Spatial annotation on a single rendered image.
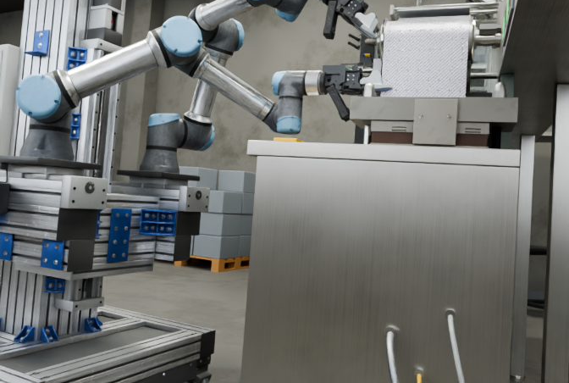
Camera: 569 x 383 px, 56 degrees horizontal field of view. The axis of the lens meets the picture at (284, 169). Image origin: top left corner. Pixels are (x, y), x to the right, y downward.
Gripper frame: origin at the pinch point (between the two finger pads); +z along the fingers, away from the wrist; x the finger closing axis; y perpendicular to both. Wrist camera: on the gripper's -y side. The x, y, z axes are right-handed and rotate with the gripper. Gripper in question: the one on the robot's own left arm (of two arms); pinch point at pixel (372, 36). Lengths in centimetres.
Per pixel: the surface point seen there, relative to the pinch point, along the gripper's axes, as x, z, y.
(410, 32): -5.5, 9.8, 7.2
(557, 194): 8, 70, 1
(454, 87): -5.7, 30.2, 3.2
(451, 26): -5.2, 17.6, 15.6
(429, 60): -5.6, 19.7, 4.6
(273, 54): 413, -221, -34
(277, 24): 412, -241, -5
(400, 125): -24.3, 30.1, -15.1
